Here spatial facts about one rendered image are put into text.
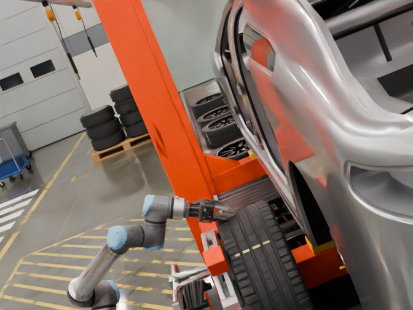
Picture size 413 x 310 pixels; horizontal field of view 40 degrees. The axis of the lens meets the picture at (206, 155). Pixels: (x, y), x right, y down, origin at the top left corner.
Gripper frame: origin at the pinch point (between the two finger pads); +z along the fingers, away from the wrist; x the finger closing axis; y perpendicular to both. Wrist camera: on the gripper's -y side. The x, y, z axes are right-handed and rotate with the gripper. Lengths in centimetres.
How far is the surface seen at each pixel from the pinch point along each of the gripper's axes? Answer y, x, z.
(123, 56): -29, 58, -53
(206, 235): -5.7, -13.0, -9.1
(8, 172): -957, -216, -348
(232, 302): 27.5, -27.4, 0.4
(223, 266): 23.1, -15.4, -3.9
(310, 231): -34, -15, 44
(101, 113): -830, -57, -152
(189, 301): 21.0, -31.5, -15.0
